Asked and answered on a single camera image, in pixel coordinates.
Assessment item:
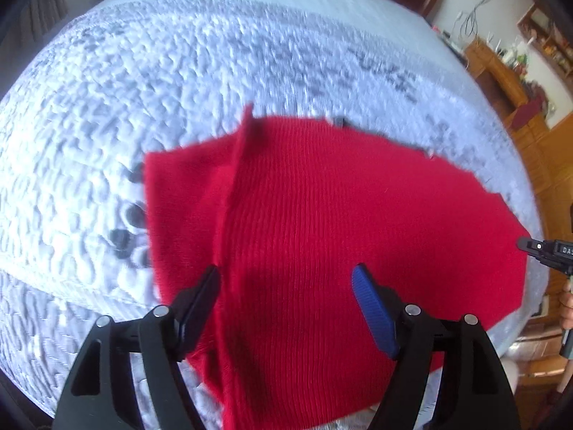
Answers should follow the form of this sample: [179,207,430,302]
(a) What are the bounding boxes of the red knit sweater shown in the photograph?
[144,115,526,429]

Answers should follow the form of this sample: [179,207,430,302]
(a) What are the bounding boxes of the right hand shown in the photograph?
[559,291,573,330]

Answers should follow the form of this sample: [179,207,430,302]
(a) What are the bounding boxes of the wooden cabinet desk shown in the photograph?
[465,38,572,386]

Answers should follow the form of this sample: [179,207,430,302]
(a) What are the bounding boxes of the dark red hanging cloth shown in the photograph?
[511,97,544,130]

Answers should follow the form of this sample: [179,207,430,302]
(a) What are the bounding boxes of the white grey floral quilt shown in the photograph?
[1,0,542,415]

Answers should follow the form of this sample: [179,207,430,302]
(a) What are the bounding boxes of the grey window curtain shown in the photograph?
[1,0,68,44]

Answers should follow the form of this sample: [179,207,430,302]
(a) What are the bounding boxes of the wooden wall shelf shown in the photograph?
[517,4,572,90]

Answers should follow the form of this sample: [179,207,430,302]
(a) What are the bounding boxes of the white hanging cables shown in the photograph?
[452,0,516,44]

